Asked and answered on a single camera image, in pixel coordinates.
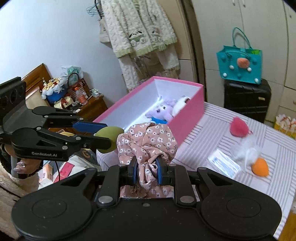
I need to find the green sponge ball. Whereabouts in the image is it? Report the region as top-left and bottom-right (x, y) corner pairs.
(94, 126), (125, 154)

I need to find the floral pink cloth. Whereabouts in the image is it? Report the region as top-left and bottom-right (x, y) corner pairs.
(116, 123), (178, 198)

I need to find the small white tissue pack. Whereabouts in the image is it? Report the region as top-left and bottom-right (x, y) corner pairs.
(207, 149), (241, 179)

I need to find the blue white tissue pack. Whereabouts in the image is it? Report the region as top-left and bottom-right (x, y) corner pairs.
(151, 117), (168, 124)

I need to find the purple plush toy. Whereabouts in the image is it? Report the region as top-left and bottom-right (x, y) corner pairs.
(145, 99), (177, 122)

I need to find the white panda plush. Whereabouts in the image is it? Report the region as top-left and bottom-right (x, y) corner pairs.
(171, 96), (190, 117)

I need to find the white mesh bath pouf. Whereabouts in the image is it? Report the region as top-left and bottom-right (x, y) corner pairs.
(230, 135), (260, 170)

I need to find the pink fluffy puff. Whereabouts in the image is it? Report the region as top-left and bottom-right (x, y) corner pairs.
(230, 117), (252, 138)

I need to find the orange sponge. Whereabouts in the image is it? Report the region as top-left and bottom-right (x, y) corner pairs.
(251, 158), (269, 177)

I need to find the person's left hand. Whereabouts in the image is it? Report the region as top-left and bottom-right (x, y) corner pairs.
(13, 159), (43, 175)

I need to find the wooden side cabinet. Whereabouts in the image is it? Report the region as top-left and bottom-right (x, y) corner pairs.
(22, 63), (107, 121)

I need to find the orange drink bottle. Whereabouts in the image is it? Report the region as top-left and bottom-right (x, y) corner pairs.
(74, 87), (87, 105)

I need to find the red woven basket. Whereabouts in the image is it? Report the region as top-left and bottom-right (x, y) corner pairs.
(67, 73), (91, 105)

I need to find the blue bowl with flowers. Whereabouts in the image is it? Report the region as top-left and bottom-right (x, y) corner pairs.
(41, 77), (67, 103)

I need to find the pink cardboard box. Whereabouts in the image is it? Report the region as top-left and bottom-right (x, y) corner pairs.
(92, 76), (205, 167)

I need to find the striped tablecloth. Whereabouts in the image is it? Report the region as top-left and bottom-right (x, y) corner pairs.
(96, 101), (296, 240)

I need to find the cream knitted cardigan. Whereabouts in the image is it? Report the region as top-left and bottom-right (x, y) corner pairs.
(101, 1), (180, 91)

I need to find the black suitcase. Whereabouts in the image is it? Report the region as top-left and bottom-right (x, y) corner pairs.
(224, 79), (271, 123)

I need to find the colourful gift bag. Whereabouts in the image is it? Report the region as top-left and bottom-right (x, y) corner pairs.
(273, 114), (296, 140)

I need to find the teal felt tote bag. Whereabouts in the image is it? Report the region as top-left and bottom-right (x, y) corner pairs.
(216, 27), (262, 85)

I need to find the beige wardrobe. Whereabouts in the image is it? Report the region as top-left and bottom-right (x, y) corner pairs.
(161, 1), (295, 125)

